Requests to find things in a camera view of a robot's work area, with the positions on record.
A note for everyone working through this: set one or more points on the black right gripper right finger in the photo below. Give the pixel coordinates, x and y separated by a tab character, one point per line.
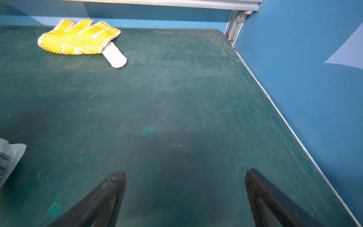
271	207

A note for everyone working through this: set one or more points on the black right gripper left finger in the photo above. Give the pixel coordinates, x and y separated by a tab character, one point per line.
100	208

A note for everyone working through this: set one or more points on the white purple oats bag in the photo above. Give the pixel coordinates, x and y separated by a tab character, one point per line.
10	156

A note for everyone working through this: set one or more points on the yellow dotted work glove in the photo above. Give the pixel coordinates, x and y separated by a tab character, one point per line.
84	38

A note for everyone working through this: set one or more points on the aluminium frame post right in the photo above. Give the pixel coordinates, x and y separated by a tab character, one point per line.
235	23

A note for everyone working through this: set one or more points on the aluminium frame rail back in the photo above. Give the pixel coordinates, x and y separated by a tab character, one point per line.
246	5

